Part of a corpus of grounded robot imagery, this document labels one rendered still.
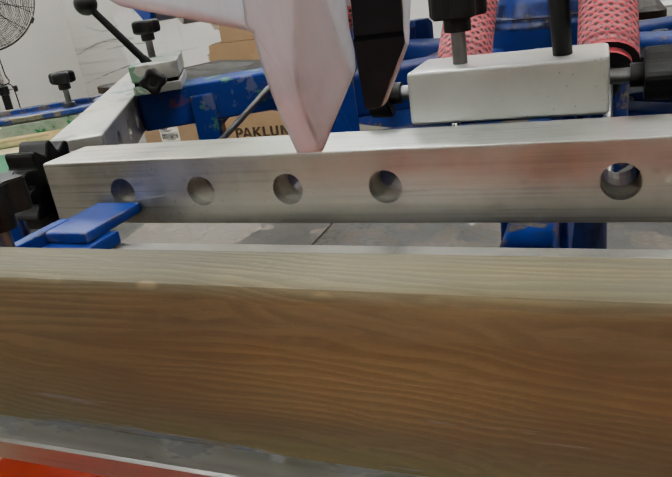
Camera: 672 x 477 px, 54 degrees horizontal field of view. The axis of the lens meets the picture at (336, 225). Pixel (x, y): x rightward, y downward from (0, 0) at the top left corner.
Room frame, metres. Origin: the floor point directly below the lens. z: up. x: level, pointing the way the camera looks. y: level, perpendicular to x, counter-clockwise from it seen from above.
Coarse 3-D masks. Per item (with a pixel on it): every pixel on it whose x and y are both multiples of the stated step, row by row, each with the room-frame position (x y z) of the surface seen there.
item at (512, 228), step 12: (504, 228) 0.56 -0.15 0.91; (516, 228) 0.54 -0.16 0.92; (528, 228) 0.53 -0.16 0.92; (540, 228) 0.53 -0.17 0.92; (552, 228) 0.52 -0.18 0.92; (564, 228) 0.54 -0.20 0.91; (504, 240) 0.51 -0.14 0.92; (516, 240) 0.51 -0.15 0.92; (528, 240) 0.51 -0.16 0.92; (540, 240) 0.50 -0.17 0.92; (552, 240) 0.50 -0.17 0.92; (564, 240) 0.54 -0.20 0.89
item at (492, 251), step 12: (324, 252) 0.37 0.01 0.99; (336, 252) 0.37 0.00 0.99; (348, 252) 0.36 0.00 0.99; (360, 252) 0.36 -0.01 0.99; (372, 252) 0.36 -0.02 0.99; (384, 252) 0.36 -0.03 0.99; (396, 252) 0.35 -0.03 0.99; (408, 252) 0.35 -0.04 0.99; (420, 252) 0.35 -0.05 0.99; (432, 252) 0.35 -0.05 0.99; (444, 252) 0.34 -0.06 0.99; (456, 252) 0.34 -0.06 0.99; (468, 252) 0.34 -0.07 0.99; (480, 252) 0.34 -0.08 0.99; (492, 252) 0.33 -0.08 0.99; (504, 252) 0.33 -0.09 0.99; (516, 252) 0.33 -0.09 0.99; (528, 252) 0.33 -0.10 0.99; (540, 252) 0.32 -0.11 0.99; (552, 252) 0.32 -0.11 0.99; (564, 252) 0.32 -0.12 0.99; (576, 252) 0.32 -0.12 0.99; (588, 252) 0.32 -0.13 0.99; (600, 252) 0.31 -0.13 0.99; (612, 252) 0.31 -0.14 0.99; (624, 252) 0.31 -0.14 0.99; (636, 252) 0.31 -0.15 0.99; (648, 252) 0.30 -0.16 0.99; (660, 252) 0.30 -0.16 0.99
